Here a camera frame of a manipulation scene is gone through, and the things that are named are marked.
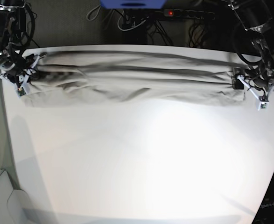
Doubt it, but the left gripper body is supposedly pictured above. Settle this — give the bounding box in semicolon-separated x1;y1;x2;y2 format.
232;67;274;100

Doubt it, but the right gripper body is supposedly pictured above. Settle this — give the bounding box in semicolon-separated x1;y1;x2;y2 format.
0;53;47;90

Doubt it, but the light grey t-shirt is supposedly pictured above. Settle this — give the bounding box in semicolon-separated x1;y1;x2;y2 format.
21;51;245;107

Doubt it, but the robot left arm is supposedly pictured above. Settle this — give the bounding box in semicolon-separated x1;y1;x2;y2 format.
228;0;274;105

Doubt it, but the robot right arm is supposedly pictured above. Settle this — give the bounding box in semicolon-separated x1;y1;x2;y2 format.
0;0;46;96

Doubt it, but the blue box overhead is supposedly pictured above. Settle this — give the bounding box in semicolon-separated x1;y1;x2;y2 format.
100;0;166;9

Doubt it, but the black power strip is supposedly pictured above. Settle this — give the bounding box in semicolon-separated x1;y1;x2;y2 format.
163;9;215;20

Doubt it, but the grey side cabinet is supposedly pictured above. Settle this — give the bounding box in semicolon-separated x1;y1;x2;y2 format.
0;170;29;224

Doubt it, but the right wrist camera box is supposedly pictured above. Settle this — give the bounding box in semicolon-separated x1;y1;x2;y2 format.
16;86;30;97

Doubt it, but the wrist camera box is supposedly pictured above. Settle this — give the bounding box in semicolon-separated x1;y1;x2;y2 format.
257;100;269;111
16;86;30;97

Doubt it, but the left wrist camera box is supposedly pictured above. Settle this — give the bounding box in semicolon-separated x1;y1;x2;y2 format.
257;100;269;111

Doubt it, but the white cable loop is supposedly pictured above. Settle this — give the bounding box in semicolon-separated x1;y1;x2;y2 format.
117;9;149;32

